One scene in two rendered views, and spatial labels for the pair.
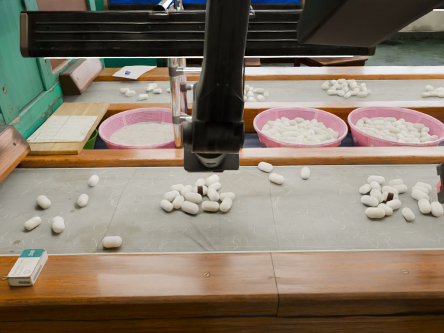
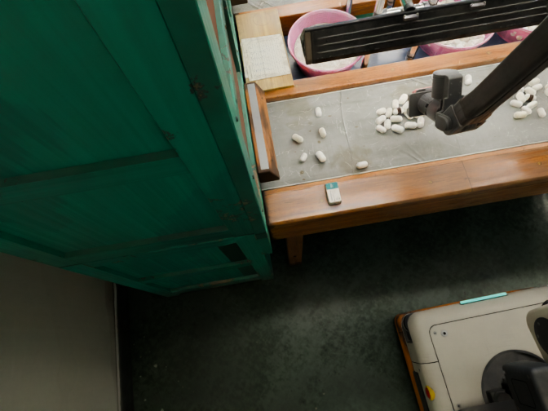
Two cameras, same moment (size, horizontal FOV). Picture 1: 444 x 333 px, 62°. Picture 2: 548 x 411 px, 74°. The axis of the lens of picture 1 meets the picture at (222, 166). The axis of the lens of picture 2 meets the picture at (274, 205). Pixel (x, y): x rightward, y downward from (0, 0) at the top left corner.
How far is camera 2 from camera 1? 0.71 m
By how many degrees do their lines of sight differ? 40
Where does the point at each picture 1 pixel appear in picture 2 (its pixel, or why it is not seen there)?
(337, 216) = (493, 120)
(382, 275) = (526, 167)
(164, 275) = (407, 186)
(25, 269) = (336, 196)
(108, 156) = (317, 86)
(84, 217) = (330, 145)
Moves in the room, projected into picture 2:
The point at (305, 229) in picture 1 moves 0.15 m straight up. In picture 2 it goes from (475, 134) to (501, 105)
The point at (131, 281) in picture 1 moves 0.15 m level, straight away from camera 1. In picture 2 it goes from (391, 192) to (363, 151)
